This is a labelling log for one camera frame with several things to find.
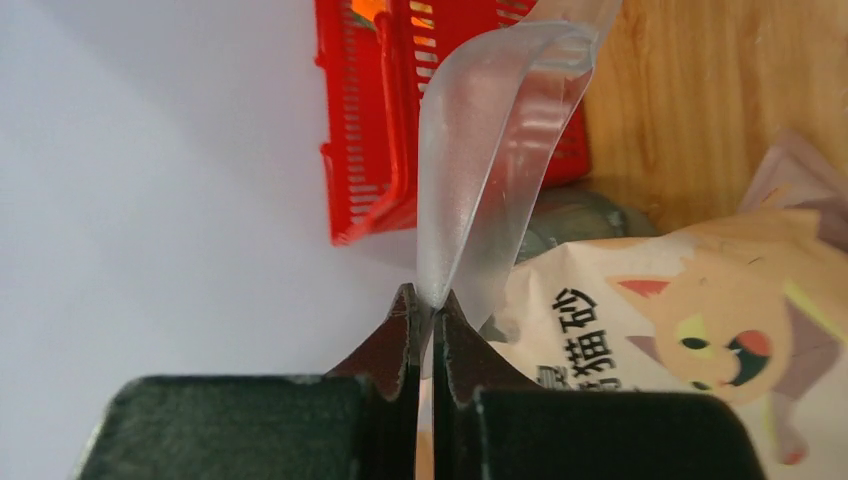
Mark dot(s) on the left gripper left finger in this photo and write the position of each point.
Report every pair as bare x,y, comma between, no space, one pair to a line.
356,421

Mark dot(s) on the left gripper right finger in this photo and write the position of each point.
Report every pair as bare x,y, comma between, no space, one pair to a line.
492,422

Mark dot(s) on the pink cat litter bag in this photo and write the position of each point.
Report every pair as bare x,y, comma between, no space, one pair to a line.
750,309

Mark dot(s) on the clear plastic scoop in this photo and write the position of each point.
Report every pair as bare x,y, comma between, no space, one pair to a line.
490,120

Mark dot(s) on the grey litter box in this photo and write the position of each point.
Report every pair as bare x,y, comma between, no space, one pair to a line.
565,214

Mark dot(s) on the red plastic basket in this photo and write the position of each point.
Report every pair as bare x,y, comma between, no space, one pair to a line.
378,57

